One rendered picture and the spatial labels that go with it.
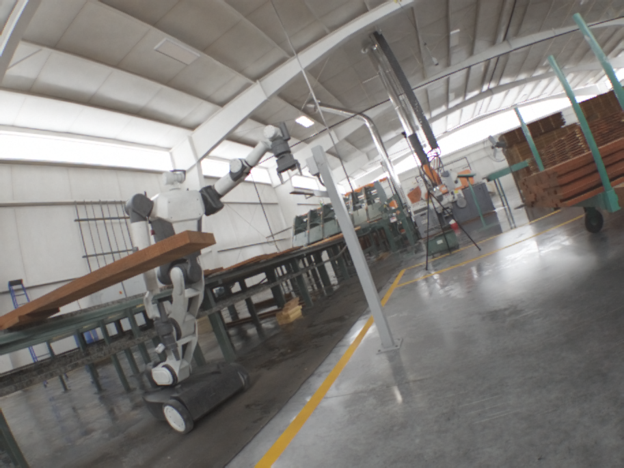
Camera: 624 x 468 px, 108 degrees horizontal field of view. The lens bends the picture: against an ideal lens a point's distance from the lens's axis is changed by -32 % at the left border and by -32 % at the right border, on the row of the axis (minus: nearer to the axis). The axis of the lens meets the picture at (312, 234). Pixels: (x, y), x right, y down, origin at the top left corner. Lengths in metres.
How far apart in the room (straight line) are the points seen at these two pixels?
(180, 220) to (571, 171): 2.19
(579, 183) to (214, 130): 11.04
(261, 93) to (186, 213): 9.58
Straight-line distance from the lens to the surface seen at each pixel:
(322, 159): 2.00
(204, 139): 12.09
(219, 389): 2.01
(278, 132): 1.67
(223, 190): 1.82
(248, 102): 11.28
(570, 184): 2.15
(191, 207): 1.73
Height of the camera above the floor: 0.68
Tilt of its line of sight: 4 degrees up
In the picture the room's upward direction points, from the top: 20 degrees counter-clockwise
